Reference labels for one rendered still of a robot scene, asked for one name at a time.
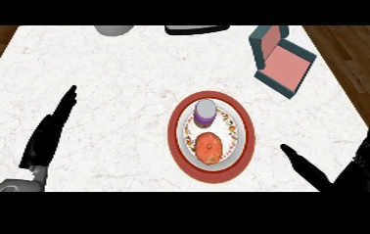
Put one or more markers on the grey round object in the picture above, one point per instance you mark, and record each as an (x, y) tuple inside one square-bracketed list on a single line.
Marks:
[(114, 29)]

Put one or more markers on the orange tomato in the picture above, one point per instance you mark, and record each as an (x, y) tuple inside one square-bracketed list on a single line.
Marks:
[(209, 148)]

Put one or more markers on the red round placemat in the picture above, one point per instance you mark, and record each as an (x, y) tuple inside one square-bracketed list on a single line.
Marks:
[(212, 136)]

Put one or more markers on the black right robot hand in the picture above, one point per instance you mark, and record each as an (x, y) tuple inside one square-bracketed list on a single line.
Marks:
[(355, 171)]

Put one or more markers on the white patterned plate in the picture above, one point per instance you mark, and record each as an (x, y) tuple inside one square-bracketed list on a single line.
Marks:
[(210, 138)]

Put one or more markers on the teal and pink open box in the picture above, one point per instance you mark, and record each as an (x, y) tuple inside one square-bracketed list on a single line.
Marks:
[(284, 63)]

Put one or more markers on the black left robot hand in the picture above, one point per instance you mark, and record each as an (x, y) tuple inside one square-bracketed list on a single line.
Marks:
[(46, 136)]

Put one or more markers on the black flat appliance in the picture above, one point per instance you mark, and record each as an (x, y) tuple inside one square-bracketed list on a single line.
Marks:
[(195, 29)]

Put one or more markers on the purple can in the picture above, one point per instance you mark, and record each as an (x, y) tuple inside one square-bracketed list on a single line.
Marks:
[(206, 113)]

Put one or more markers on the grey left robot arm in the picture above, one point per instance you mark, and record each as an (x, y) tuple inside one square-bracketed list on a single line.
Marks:
[(21, 183)]

